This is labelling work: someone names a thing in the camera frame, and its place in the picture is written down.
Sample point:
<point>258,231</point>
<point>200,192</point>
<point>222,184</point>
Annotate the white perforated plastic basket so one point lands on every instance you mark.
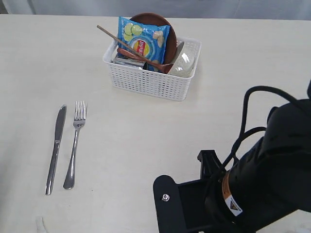
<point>148,82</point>

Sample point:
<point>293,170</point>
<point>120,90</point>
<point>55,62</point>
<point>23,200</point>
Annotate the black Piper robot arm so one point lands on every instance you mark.
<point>266,176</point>

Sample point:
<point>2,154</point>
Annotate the silver metal moka pot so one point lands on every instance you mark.
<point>130,62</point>

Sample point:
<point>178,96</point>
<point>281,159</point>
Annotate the silver metal knife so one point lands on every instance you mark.
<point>60,121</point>

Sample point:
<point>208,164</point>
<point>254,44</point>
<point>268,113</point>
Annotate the brown wooden plate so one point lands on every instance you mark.
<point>154,19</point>

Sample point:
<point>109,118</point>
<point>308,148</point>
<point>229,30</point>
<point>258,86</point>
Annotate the silver metal fork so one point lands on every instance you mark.
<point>78,122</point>

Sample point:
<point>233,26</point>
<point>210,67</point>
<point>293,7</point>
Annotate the dark red wooden spoon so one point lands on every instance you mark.
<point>164,68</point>

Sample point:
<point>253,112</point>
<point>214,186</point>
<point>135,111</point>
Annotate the white ceramic bowl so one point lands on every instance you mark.
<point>183,63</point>

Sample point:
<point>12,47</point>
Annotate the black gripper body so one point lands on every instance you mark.
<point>203,210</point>

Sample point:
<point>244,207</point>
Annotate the blue Lay's chips bag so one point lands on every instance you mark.
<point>148,40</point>

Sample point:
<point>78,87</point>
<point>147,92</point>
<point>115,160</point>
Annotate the brown wooden chopstick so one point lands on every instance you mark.
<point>127,46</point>

